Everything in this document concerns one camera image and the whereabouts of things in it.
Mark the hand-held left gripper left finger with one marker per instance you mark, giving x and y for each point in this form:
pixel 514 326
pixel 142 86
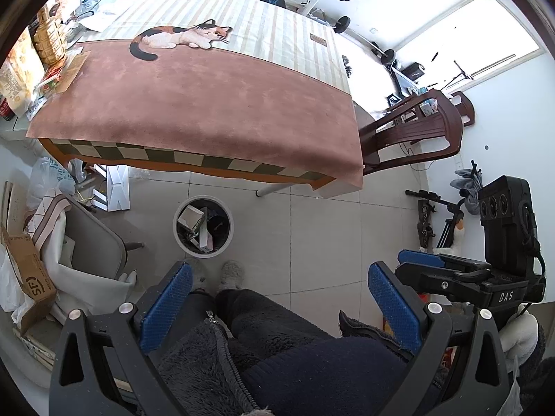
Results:
pixel 167 307

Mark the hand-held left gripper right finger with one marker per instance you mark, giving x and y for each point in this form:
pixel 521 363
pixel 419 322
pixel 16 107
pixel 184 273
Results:
pixel 392 307

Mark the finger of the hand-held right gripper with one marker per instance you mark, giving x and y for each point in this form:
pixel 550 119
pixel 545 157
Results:
pixel 442 285
pixel 420 258

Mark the white round trash bin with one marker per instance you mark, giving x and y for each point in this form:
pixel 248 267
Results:
pixel 178 236

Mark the long white toothpaste box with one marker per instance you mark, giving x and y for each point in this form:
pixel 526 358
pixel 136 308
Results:
pixel 207 240

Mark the white blue-label medicine box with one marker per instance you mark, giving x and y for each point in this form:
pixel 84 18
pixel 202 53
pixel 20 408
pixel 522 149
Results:
pixel 190 218

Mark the black plastic lid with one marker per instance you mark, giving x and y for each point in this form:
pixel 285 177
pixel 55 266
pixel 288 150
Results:
pixel 218 225

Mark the person's right forearm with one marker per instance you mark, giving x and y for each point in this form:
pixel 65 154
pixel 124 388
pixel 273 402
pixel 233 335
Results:
pixel 522 338

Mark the white duck toy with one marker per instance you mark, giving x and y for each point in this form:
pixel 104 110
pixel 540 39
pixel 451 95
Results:
pixel 458 238

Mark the grey fuzzy slipper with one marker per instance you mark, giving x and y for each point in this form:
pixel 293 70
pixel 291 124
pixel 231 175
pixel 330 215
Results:
pixel 197 273
pixel 232 274

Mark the black tripod stand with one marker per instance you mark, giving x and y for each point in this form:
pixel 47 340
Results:
pixel 438 212

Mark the grey hanging cloth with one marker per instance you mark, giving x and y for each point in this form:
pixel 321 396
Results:
pixel 468 186

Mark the grey fleece jacket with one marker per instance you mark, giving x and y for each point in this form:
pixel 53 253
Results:
pixel 195 368

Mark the grey folding chair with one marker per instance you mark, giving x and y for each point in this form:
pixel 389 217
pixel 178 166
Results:
pixel 91 242

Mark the brown wooden chair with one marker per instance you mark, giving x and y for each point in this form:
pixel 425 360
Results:
pixel 466 108
pixel 412 134

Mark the white folded stand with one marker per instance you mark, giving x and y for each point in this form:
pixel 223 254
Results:
pixel 113 188

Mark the brown cardboard box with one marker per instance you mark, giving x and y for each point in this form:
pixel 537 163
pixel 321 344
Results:
pixel 30 268

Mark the checked cloth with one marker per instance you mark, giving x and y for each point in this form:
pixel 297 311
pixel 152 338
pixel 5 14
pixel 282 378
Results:
pixel 45 221

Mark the white table leg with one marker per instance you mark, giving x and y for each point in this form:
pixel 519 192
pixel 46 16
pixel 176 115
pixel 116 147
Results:
pixel 275 190

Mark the white plastic bag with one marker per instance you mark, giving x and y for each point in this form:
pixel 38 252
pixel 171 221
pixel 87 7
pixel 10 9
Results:
pixel 47 177

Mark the bright window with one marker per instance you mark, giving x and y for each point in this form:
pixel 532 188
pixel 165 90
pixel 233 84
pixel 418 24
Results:
pixel 468 39

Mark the table with brown cat cloth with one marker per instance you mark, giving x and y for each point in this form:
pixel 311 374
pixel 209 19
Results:
pixel 195 95

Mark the black dumbbell bar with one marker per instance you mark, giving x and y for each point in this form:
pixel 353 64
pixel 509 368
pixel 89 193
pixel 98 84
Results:
pixel 368 41

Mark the brown cardboard sheet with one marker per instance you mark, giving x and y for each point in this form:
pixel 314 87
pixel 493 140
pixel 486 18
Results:
pixel 71 73

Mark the colourful snack packet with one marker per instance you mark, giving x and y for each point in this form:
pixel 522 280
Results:
pixel 51 81

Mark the orange snack bag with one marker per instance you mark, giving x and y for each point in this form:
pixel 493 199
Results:
pixel 19 73

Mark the gold foil snack stack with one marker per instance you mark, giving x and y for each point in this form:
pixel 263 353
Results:
pixel 47 37

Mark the white paper sheet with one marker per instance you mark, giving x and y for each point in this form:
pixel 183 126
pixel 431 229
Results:
pixel 102 17

